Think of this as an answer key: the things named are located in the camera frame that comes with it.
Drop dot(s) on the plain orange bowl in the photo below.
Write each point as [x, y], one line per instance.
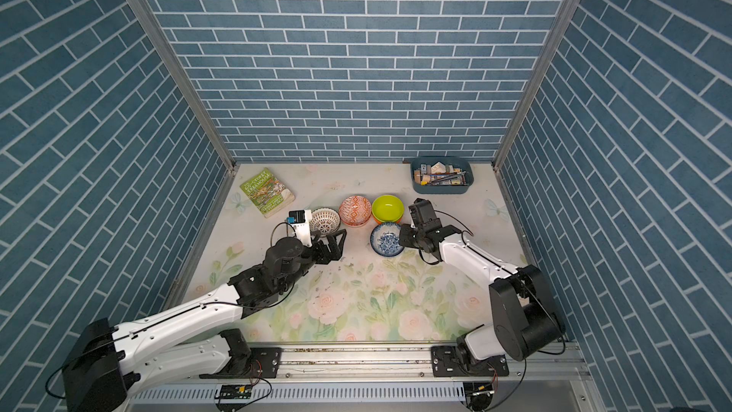
[381, 221]

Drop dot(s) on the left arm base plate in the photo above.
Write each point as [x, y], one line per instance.
[262, 363]

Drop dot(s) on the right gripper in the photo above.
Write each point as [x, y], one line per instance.
[404, 233]

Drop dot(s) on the art supplies in bin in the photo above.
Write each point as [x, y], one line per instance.
[439, 174]

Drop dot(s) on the circuit board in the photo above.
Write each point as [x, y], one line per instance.
[478, 397]
[234, 393]

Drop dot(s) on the blue floral bowl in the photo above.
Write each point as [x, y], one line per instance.
[385, 240]

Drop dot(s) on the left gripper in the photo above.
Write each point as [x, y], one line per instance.
[324, 257]

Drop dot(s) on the aluminium rail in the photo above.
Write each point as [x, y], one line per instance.
[311, 362]

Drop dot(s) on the right circuit board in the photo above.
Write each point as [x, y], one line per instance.
[478, 397]

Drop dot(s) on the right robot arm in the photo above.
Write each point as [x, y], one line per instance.
[524, 315]

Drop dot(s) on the lime green bowl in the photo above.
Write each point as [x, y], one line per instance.
[388, 206]

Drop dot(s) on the teal plastic bin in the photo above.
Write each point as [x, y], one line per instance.
[443, 190]

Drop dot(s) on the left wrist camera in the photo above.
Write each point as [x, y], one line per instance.
[300, 221]

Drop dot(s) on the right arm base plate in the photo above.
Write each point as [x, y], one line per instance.
[453, 361]

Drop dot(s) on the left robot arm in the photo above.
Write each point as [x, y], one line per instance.
[110, 363]

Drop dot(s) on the left circuit board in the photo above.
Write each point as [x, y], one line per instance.
[234, 393]

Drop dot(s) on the red geometric pattern bowl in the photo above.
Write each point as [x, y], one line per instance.
[355, 211]

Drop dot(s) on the dark red lattice bowl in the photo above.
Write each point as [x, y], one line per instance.
[325, 221]

